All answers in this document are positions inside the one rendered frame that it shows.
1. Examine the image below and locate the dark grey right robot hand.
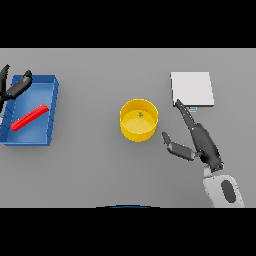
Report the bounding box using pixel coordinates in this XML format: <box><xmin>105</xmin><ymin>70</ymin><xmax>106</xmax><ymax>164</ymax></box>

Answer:
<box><xmin>161</xmin><ymin>98</ymin><xmax>225</xmax><ymax>173</ymax></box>

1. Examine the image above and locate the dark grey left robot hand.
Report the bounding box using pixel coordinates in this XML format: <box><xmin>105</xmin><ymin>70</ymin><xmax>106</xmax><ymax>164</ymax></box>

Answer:
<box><xmin>0</xmin><ymin>64</ymin><xmax>34</xmax><ymax>116</ymax></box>

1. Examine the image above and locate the red beaker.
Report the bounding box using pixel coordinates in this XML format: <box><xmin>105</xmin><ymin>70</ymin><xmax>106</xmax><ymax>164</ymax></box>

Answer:
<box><xmin>9</xmin><ymin>103</ymin><xmax>50</xmax><ymax>132</ymax></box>

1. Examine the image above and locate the pale square measuring scale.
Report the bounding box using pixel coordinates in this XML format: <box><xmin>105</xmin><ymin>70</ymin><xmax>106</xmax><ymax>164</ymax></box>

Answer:
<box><xmin>170</xmin><ymin>71</ymin><xmax>215</xmax><ymax>112</ymax></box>

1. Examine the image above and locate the yellow bowl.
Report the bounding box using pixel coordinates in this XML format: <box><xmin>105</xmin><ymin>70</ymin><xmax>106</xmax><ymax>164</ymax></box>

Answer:
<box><xmin>119</xmin><ymin>98</ymin><xmax>159</xmax><ymax>143</ymax></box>

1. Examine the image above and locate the blue tray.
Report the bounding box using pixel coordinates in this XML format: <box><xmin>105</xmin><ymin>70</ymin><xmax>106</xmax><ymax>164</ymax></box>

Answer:
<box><xmin>0</xmin><ymin>74</ymin><xmax>60</xmax><ymax>147</ymax></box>

